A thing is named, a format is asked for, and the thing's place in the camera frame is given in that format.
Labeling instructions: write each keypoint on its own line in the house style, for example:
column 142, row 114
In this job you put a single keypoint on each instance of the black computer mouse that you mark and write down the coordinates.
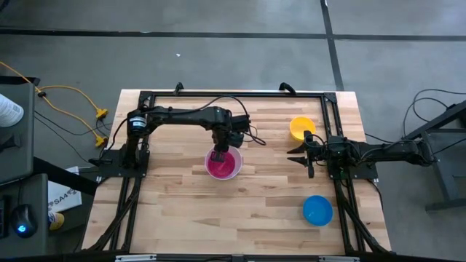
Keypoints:
column 23, row 222

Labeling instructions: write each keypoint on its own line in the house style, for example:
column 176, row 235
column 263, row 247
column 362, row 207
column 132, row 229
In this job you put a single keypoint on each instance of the blue plastic bowl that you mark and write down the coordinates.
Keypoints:
column 317, row 211

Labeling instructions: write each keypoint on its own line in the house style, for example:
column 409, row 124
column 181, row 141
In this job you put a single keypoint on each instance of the white printed paper sheet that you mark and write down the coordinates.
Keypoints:
column 63, row 193

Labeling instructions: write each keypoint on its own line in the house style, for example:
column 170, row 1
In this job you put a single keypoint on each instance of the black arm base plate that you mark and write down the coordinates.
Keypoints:
column 364, row 172
column 109, row 169

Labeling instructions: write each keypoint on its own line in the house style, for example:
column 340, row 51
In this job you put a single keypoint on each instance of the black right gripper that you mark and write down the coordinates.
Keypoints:
column 318, row 153

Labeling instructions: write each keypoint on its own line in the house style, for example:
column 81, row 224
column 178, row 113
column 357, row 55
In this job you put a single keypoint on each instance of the black diagonal desk bar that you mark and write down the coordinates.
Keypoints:
column 65, row 176

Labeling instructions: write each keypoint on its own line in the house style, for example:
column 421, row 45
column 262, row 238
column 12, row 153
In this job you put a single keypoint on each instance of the grey desk panel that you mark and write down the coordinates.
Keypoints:
column 40, row 203
column 16, row 163

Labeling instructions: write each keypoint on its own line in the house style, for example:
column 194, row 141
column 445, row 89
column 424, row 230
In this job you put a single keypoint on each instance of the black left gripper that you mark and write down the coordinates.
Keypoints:
column 222, row 136

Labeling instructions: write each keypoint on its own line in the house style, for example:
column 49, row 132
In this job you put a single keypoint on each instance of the black metal table stand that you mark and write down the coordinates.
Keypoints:
column 442, row 174

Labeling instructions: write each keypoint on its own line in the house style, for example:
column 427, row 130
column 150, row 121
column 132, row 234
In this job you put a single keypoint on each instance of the yellow plastic bowl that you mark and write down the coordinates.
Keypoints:
column 300, row 127

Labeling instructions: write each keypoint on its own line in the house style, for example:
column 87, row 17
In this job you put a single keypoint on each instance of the black aluminium table frame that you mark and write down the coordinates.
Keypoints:
column 236, row 94

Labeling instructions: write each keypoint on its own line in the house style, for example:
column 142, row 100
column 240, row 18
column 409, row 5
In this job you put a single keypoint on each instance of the white labelled bottle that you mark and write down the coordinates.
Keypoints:
column 9, row 111

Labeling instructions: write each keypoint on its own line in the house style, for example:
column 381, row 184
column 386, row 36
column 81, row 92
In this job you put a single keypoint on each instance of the silver aluminium bracket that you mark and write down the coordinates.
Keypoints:
column 136, row 258
column 338, row 259

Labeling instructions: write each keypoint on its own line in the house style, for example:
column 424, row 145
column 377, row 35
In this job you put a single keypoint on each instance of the small yellow cup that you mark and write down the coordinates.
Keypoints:
column 57, row 221

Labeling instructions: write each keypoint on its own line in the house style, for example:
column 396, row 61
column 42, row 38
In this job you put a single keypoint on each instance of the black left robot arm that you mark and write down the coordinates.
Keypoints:
column 182, row 114

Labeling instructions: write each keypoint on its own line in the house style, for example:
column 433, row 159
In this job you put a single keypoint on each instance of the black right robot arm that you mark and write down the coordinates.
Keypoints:
column 393, row 149

